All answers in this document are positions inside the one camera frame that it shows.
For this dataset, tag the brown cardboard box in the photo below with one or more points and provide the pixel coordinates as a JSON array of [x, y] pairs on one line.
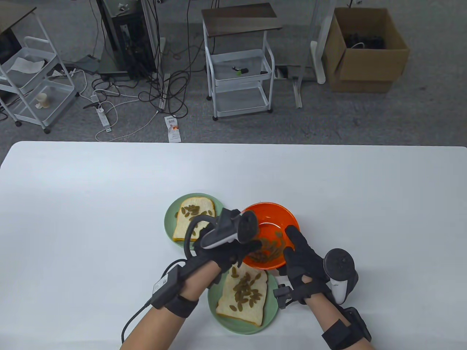
[[368, 69]]

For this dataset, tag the person's left forearm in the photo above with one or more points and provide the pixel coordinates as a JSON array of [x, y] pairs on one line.
[[171, 313]]

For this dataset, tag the person's right hand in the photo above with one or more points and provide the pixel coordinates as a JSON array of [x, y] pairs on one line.
[[306, 266]]

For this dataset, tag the black items in box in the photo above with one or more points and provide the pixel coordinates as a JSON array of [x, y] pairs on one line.
[[366, 41]]

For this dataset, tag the green plate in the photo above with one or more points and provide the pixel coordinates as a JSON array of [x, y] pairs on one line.
[[215, 317], [169, 222]]

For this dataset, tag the white rolling cart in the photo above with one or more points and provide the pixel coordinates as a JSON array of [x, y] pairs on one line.
[[33, 84]]

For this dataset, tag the person's left fingers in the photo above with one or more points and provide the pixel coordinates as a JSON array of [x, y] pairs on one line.
[[250, 251]]

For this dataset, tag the grey metal stand foot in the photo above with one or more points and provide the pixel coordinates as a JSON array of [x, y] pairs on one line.
[[296, 87]]

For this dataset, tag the black wrist box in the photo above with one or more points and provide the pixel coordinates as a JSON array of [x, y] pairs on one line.
[[166, 288], [359, 322]]

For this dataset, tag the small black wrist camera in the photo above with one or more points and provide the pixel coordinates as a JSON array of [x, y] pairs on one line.
[[284, 295]]

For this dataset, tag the brown wooden desk top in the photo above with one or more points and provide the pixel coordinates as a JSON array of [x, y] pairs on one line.
[[14, 18]]

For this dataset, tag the white paper leaflet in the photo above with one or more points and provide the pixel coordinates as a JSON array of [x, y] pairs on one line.
[[172, 131]]

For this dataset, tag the crumpled white paper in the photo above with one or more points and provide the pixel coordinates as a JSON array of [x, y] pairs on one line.
[[25, 65]]

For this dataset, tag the small black and green gadget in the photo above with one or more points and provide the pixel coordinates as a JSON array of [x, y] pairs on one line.
[[240, 70]]

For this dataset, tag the person's right forearm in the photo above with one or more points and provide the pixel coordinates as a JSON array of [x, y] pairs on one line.
[[332, 321]]

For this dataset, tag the small beige object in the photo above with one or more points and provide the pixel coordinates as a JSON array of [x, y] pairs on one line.
[[42, 101]]

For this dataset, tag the black and white glove controller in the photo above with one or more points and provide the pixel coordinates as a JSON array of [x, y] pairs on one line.
[[341, 269], [233, 226]]

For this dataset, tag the raisins scattered on bread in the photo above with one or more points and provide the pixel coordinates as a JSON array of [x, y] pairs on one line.
[[190, 211], [246, 290]]

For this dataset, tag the orange bowl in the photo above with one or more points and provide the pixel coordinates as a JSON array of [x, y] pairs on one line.
[[273, 215]]

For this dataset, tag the white power strip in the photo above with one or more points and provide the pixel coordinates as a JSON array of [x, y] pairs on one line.
[[102, 116]]

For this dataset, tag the person's right thumb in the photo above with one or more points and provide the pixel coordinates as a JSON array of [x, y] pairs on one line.
[[289, 259]]

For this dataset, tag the white desk leg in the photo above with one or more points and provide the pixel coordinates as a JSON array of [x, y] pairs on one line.
[[318, 54]]

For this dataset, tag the black equipment tower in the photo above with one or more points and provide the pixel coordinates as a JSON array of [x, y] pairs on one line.
[[127, 40]]

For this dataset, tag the white cart with wooden top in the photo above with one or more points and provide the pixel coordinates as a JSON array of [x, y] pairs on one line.
[[239, 58]]

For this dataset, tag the pile of raisins in bowl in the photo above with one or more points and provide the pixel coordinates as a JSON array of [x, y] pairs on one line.
[[271, 248]]

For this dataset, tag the white bread slice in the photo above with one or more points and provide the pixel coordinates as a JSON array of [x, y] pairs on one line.
[[230, 302], [182, 228]]

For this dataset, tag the person's left hand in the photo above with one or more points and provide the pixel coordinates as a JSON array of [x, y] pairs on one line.
[[226, 257]]

